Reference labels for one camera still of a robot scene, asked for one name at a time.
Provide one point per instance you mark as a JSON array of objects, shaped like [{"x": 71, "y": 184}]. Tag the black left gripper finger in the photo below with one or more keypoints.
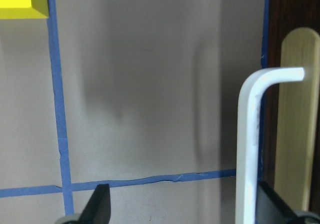
[{"x": 98, "y": 207}]

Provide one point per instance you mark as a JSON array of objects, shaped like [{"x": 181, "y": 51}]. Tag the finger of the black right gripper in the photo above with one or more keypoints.
[{"x": 270, "y": 208}]

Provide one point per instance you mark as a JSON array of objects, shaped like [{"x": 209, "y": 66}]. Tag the white drawer handle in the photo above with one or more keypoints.
[{"x": 248, "y": 121}]

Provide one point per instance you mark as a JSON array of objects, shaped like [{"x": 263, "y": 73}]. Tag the light wood drawer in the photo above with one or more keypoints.
[{"x": 297, "y": 119}]

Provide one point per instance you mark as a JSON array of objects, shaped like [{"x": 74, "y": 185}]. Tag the dark wooden drawer cabinet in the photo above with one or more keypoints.
[{"x": 282, "y": 17}]

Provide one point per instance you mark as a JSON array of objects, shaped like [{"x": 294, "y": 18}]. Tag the yellow block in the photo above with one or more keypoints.
[{"x": 24, "y": 9}]

